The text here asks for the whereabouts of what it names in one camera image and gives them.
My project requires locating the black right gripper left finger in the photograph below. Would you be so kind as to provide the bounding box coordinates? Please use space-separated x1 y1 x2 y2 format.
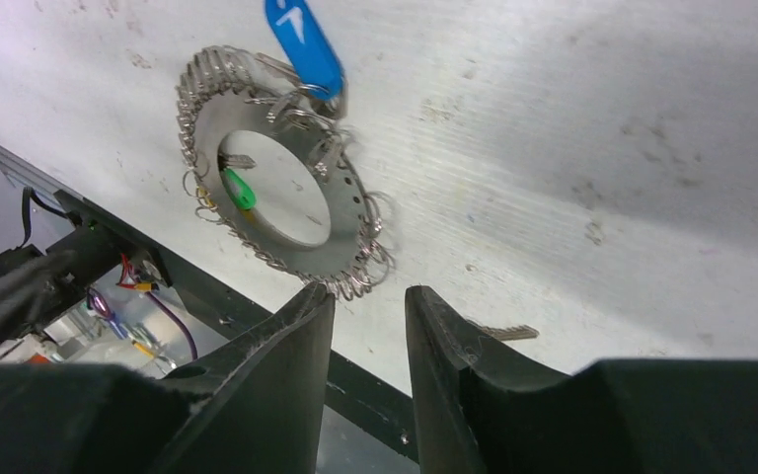
0 283 336 473

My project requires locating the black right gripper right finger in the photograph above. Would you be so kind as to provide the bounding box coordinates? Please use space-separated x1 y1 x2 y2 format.
405 286 758 473

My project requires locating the metal ring disc with keyrings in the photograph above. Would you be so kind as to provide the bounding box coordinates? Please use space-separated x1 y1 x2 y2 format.
176 45 395 300

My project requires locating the blue key tag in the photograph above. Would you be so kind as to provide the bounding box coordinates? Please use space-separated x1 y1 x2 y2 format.
264 0 343 101

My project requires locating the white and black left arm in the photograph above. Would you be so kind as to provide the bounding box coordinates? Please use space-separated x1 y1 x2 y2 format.
0 227 121 345

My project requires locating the silver key on red tag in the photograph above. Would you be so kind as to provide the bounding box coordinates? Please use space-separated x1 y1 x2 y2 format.
479 325 539 342

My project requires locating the green key tag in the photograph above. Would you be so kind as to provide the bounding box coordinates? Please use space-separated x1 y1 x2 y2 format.
220 168 257 210

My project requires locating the silver key on green tag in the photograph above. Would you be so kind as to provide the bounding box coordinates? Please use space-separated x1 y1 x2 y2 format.
217 152 257 170

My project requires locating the aluminium frame rail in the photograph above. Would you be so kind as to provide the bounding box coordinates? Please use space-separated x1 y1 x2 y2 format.
0 145 71 203

